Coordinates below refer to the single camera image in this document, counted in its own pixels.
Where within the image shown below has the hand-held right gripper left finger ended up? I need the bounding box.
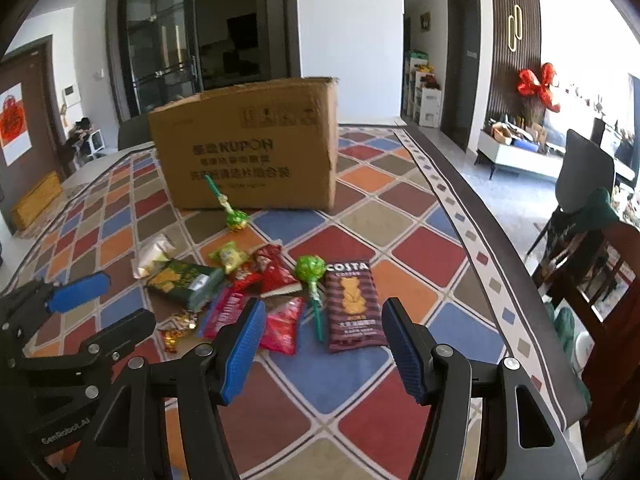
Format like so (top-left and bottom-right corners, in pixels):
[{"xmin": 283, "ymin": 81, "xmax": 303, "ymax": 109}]
[{"xmin": 67, "ymin": 298, "xmax": 268, "ymax": 480}]

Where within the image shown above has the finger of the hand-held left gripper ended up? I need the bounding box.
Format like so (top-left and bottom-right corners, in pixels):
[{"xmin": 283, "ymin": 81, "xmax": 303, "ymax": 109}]
[
  {"xmin": 10, "ymin": 309, "xmax": 157, "ymax": 372},
  {"xmin": 0, "ymin": 271, "xmax": 112, "ymax": 341}
]

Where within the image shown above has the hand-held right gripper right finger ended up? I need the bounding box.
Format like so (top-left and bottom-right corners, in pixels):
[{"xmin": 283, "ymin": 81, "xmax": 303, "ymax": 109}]
[{"xmin": 381, "ymin": 298, "xmax": 583, "ymax": 480}]

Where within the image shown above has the crimson snack packet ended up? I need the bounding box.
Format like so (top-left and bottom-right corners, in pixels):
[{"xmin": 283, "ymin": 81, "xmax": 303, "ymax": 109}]
[{"xmin": 202, "ymin": 287, "xmax": 251, "ymax": 340}]

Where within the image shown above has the pink red snack packet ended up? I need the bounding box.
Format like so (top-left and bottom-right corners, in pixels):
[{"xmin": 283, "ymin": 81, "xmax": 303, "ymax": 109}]
[{"xmin": 260, "ymin": 296, "xmax": 307, "ymax": 356}]

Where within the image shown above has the gold candy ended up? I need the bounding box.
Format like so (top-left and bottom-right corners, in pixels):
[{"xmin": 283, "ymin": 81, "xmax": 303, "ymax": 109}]
[{"xmin": 159, "ymin": 310, "xmax": 198, "ymax": 353}]

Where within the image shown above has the brown striped biscuit packet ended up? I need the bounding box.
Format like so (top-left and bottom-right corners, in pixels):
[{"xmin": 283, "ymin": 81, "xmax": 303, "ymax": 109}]
[{"xmin": 324, "ymin": 261, "xmax": 388, "ymax": 353}]

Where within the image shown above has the small red candy packet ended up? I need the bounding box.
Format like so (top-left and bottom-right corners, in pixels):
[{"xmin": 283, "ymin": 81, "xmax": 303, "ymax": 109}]
[{"xmin": 227, "ymin": 270, "xmax": 263, "ymax": 293}]

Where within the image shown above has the red packet with white print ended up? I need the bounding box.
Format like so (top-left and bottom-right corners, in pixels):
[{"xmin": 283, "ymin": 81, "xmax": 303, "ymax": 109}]
[{"xmin": 252, "ymin": 244, "xmax": 303, "ymax": 298}]

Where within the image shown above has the cream white snack packet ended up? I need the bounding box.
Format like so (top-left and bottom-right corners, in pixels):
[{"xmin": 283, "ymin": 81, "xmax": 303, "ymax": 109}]
[{"xmin": 131, "ymin": 234, "xmax": 176, "ymax": 279}]

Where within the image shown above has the dark green biscuit packet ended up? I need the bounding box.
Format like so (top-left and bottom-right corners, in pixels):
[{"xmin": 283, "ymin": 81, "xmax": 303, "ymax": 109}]
[{"xmin": 146, "ymin": 258, "xmax": 226, "ymax": 311}]

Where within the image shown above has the small yellow green packet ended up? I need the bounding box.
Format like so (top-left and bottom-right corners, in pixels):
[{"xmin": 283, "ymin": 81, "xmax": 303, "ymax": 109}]
[{"xmin": 207, "ymin": 241, "xmax": 251, "ymax": 275}]

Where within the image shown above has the green lollipop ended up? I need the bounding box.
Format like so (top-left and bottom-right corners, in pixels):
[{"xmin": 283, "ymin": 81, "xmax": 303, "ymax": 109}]
[
  {"xmin": 207, "ymin": 179, "xmax": 251, "ymax": 233},
  {"xmin": 295, "ymin": 255, "xmax": 328, "ymax": 343}
]

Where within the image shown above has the brown cardboard box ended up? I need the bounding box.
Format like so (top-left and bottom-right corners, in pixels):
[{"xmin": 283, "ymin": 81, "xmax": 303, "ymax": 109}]
[{"xmin": 148, "ymin": 76, "xmax": 340, "ymax": 212}]

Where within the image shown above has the colourful checked tablecloth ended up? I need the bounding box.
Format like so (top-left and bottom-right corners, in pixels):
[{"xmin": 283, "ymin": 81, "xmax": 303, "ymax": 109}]
[{"xmin": 0, "ymin": 122, "xmax": 591, "ymax": 480}]

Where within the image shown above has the yellow box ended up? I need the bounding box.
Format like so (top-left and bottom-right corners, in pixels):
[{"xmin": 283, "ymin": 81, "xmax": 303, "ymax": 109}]
[{"xmin": 11, "ymin": 171, "xmax": 63, "ymax": 231}]

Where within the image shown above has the small white stool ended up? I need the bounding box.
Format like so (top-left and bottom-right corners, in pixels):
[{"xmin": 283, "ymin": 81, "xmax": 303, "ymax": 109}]
[{"xmin": 75, "ymin": 127, "xmax": 104, "ymax": 161}]

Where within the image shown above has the dark chair back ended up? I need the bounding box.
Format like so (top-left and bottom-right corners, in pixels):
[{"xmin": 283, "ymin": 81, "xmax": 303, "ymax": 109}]
[{"xmin": 117, "ymin": 117, "xmax": 154, "ymax": 151}]

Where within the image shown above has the brown entrance door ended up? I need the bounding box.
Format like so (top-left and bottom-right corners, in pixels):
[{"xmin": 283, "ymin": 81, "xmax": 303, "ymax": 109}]
[{"xmin": 0, "ymin": 35, "xmax": 68, "ymax": 236}]

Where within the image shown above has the red paper door decoration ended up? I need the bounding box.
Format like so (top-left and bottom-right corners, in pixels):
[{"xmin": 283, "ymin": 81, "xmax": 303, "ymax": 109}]
[{"xmin": 0, "ymin": 82, "xmax": 26, "ymax": 150}]

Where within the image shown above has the brown wooden chair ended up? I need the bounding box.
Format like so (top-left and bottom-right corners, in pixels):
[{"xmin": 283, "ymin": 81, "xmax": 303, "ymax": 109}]
[{"xmin": 532, "ymin": 220, "xmax": 640, "ymax": 461}]

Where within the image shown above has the white low cabinet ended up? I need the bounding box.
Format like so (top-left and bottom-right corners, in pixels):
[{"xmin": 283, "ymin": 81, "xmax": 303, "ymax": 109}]
[{"xmin": 475, "ymin": 127, "xmax": 566, "ymax": 181}]

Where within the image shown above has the green cloth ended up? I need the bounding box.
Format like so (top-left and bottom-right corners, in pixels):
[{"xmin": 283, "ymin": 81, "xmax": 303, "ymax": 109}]
[{"xmin": 580, "ymin": 189, "xmax": 621, "ymax": 233}]

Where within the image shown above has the white shelf unit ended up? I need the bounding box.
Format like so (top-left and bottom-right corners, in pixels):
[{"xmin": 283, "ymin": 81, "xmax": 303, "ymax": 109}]
[{"xmin": 407, "ymin": 50, "xmax": 443, "ymax": 128}]

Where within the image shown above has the dark grey chair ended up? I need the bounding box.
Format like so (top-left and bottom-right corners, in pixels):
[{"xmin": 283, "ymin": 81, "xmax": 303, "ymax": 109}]
[{"xmin": 527, "ymin": 129, "xmax": 616, "ymax": 256}]

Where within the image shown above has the black framed glass door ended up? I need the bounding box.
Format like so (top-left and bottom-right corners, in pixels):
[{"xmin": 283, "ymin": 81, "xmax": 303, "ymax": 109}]
[{"xmin": 105, "ymin": 0, "xmax": 301, "ymax": 121}]

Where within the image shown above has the dark interior door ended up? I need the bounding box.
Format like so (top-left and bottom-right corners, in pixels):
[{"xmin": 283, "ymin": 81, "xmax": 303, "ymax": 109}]
[{"xmin": 446, "ymin": 0, "xmax": 482, "ymax": 153}]

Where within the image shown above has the red bow decoration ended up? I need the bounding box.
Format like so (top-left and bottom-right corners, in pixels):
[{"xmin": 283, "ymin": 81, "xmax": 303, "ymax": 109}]
[{"xmin": 517, "ymin": 62, "xmax": 562, "ymax": 113}]

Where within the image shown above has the gold wall ornament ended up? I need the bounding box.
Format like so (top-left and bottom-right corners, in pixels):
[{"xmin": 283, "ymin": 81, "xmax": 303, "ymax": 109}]
[{"xmin": 507, "ymin": 5, "xmax": 523, "ymax": 53}]

